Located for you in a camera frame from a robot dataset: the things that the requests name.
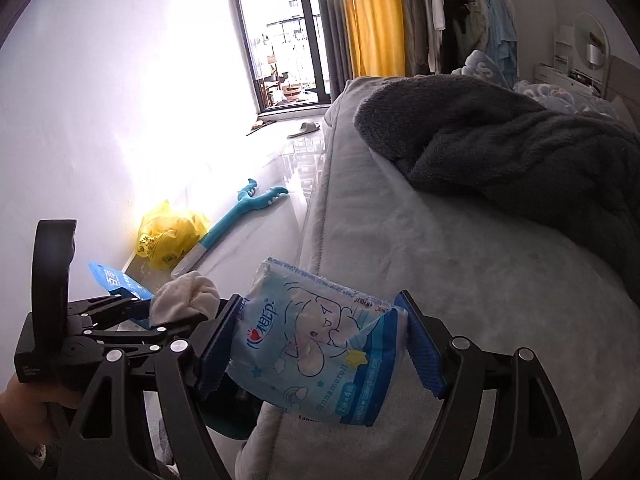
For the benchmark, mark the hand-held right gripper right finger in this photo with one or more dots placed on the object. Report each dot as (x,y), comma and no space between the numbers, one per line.
(422,355)

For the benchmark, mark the bed with light sheet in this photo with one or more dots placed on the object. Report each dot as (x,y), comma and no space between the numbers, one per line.
(425,240)

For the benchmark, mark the round white mirror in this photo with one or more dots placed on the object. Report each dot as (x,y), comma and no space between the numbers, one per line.
(592,47)

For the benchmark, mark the grey hanging garment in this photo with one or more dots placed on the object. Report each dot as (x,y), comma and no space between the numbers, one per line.
(414,15)

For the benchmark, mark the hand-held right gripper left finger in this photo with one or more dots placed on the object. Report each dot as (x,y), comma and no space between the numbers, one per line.
(220,350)

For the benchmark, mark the person's left hand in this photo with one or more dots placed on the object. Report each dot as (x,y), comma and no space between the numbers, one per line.
(30,415)

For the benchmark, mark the dark grey fleece blanket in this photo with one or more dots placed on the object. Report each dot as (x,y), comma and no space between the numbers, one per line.
(500,140)

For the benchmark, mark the white vanity table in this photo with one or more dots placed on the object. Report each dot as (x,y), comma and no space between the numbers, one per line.
(552,72)

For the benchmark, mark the blue printed tissue pack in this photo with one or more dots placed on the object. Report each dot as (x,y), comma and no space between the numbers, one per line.
(310,340)

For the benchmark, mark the blue paper packet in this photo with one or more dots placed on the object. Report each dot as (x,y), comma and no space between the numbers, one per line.
(112,280)

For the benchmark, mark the brown flower pot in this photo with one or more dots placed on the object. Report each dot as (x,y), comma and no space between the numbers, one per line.
(291,92)

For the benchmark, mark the yellow plastic bag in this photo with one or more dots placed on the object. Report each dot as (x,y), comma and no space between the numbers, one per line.
(167,240)

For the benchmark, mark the grey curtain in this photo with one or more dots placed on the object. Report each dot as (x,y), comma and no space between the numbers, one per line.
(335,25)

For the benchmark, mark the grey slipper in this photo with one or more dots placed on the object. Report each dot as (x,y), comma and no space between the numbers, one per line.
(305,128)

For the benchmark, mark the white cloth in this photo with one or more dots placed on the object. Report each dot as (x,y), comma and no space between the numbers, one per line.
(180,295)

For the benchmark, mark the black window frame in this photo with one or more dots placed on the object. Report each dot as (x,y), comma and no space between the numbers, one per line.
(242,35)

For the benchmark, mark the light blue hanging shirt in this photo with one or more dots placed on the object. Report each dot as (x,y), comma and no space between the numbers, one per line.
(500,30)

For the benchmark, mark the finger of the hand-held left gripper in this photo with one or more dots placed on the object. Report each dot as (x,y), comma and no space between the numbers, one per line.
(140,340)
(110,312)

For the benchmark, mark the blue patterned blanket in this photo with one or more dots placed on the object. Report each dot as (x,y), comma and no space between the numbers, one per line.
(550,95)

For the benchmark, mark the yellow curtain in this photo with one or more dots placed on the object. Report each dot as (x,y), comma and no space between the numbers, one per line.
(375,20)

